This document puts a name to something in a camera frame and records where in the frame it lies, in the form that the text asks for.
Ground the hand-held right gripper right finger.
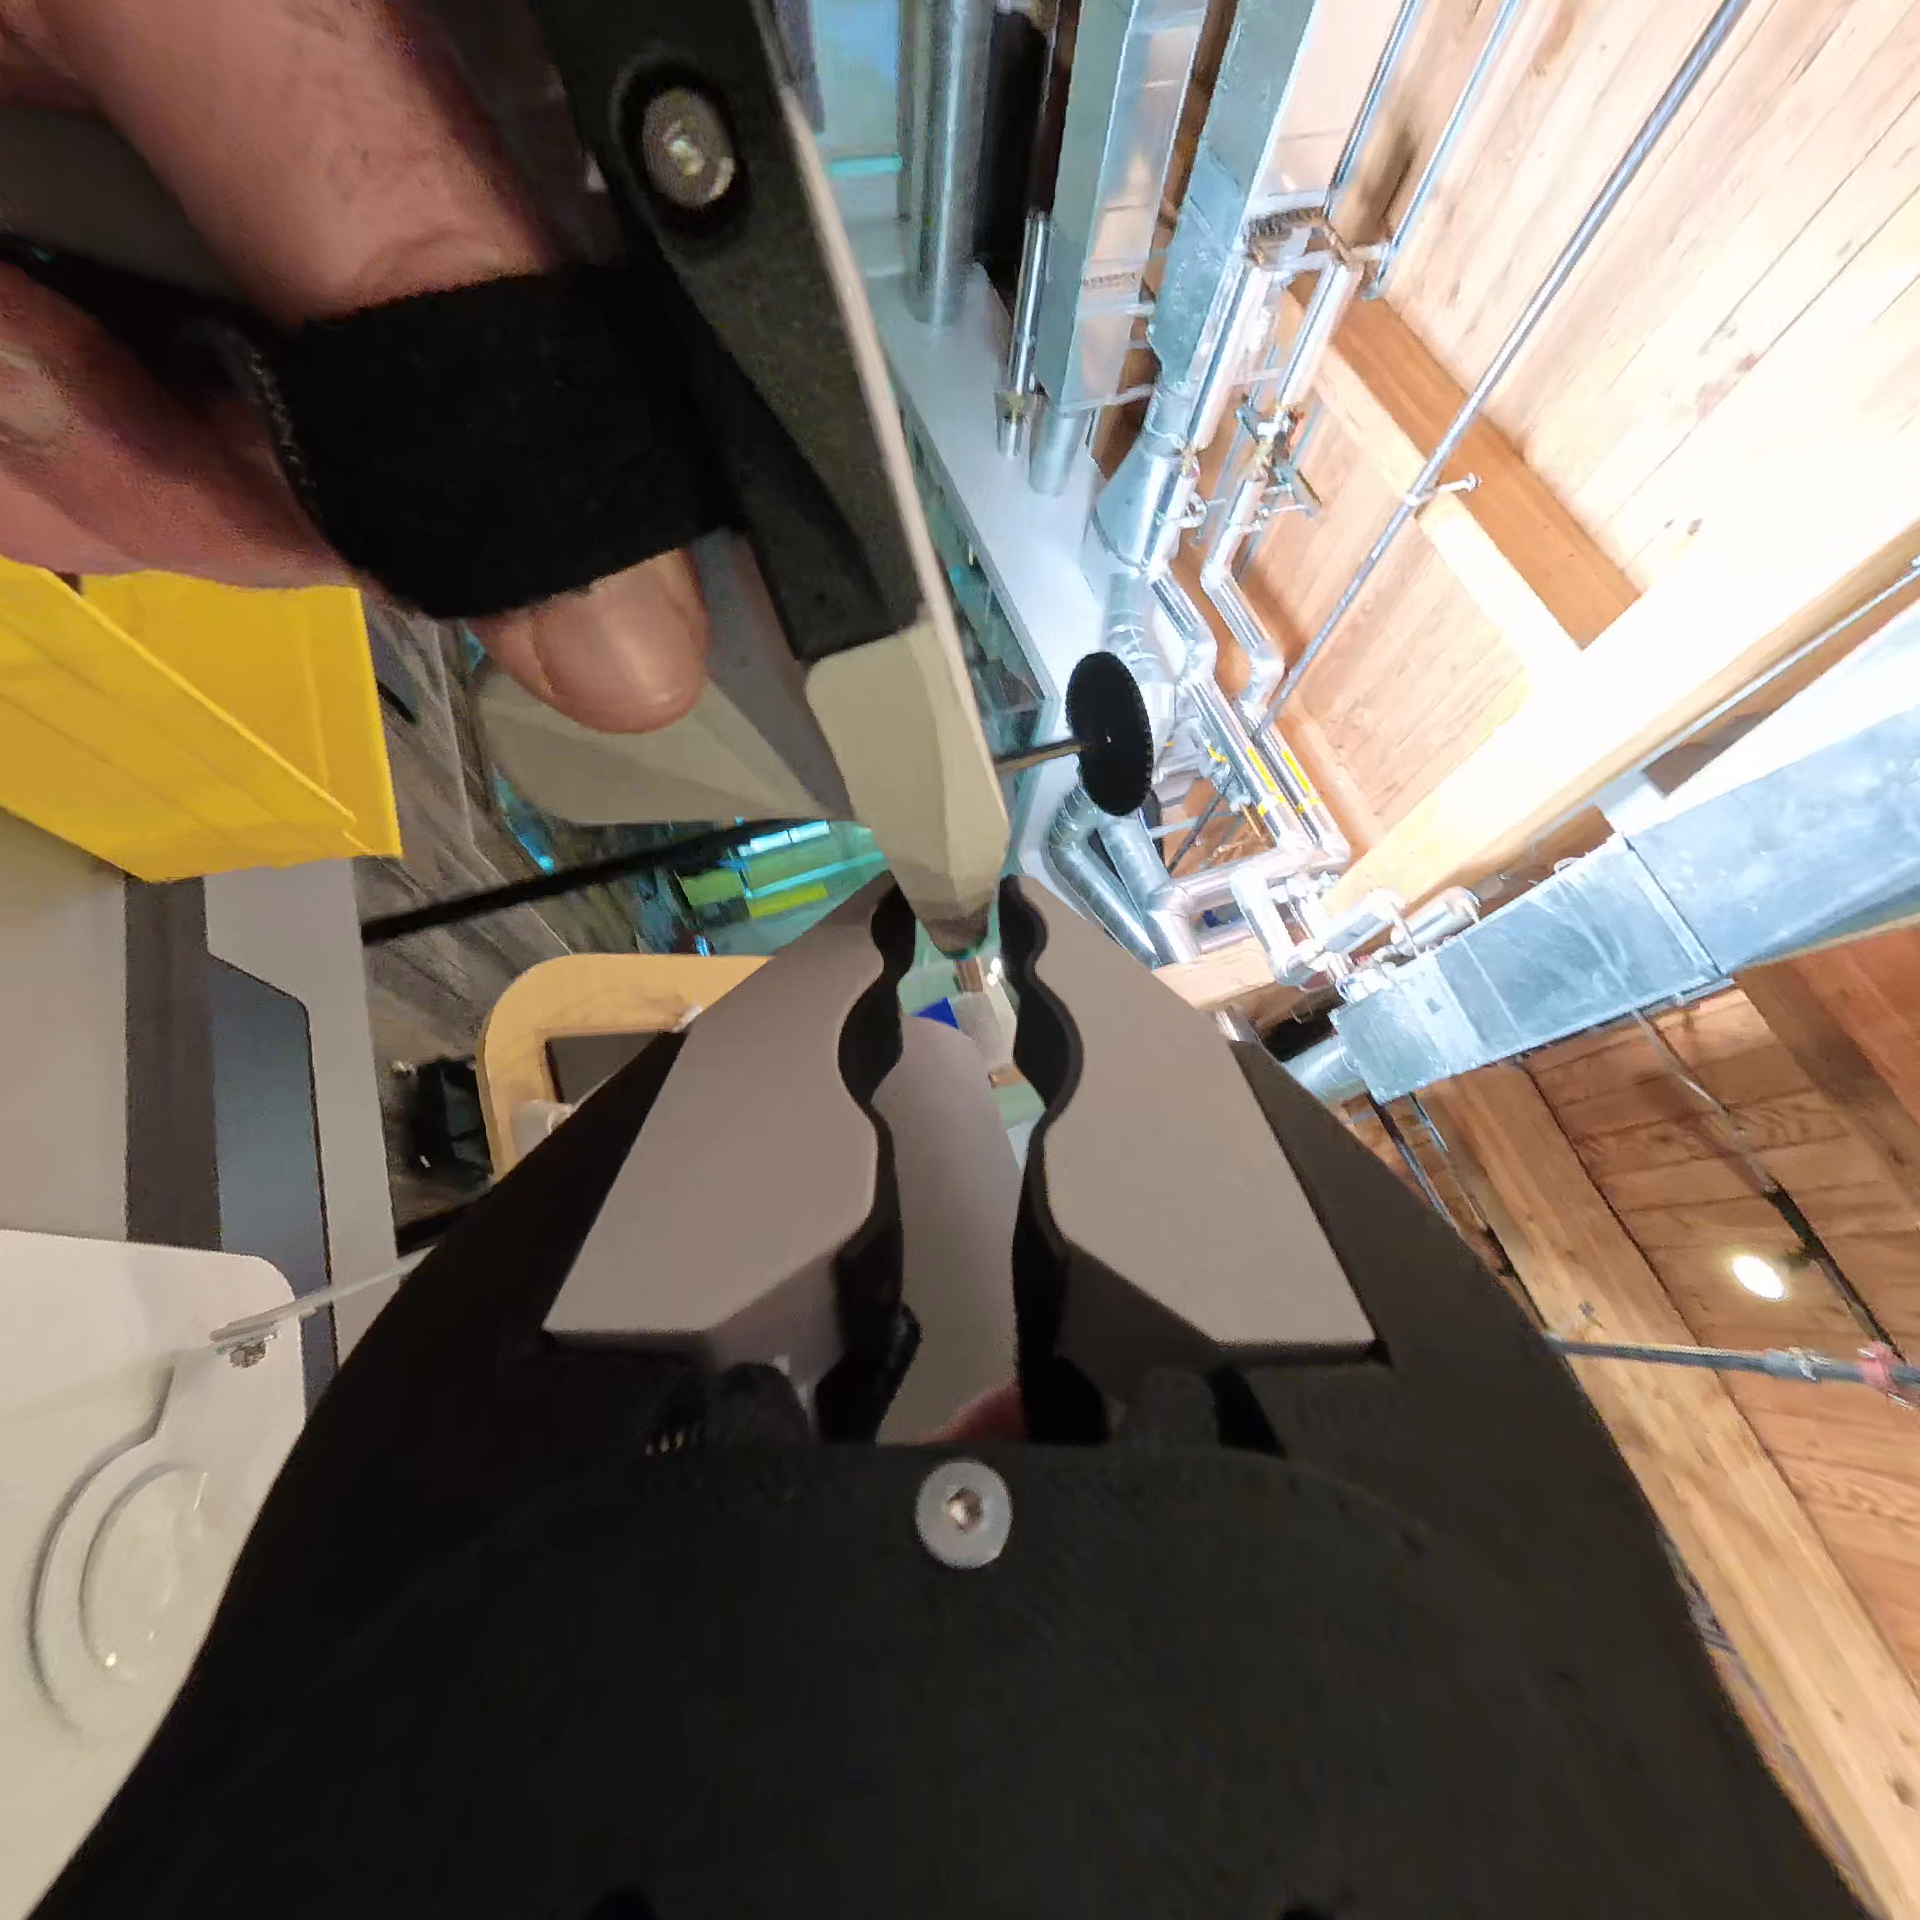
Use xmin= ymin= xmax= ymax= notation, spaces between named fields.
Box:
xmin=1000 ymin=877 xmax=1383 ymax=1410

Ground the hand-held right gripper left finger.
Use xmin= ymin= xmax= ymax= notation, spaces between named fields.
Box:
xmin=540 ymin=879 xmax=916 ymax=1410

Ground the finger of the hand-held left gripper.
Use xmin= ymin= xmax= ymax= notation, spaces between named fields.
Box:
xmin=797 ymin=616 xmax=1016 ymax=937
xmin=474 ymin=616 xmax=870 ymax=837

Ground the yellow plastic bin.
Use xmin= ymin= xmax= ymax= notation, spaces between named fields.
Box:
xmin=0 ymin=547 xmax=406 ymax=886

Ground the person's left hand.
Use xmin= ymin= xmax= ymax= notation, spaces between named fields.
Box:
xmin=0 ymin=0 xmax=729 ymax=742

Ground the black stand pole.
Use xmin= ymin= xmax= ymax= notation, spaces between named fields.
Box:
xmin=1000 ymin=642 xmax=1159 ymax=819

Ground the white stand base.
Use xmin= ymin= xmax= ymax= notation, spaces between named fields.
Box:
xmin=0 ymin=1225 xmax=336 ymax=1822

